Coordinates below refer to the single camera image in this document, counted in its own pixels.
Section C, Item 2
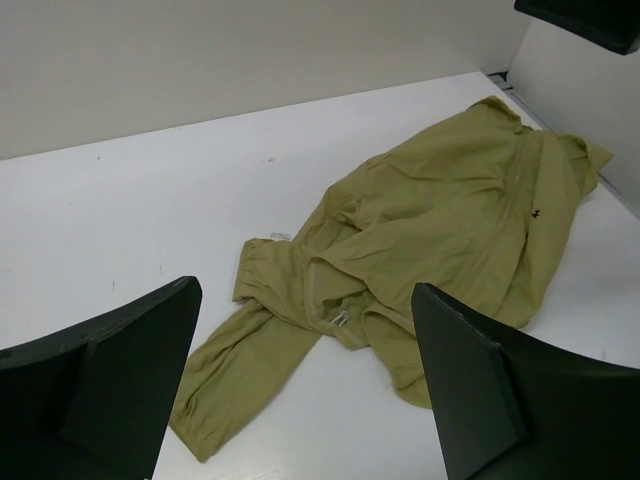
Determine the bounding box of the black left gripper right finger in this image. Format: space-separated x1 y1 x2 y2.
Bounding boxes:
411 284 639 479

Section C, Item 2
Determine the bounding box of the khaki zip-up jacket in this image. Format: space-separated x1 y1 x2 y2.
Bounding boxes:
169 97 612 462

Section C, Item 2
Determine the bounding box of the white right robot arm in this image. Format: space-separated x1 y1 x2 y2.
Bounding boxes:
514 0 639 55

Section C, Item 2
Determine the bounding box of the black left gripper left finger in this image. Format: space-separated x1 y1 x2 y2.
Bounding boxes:
1 276 202 479

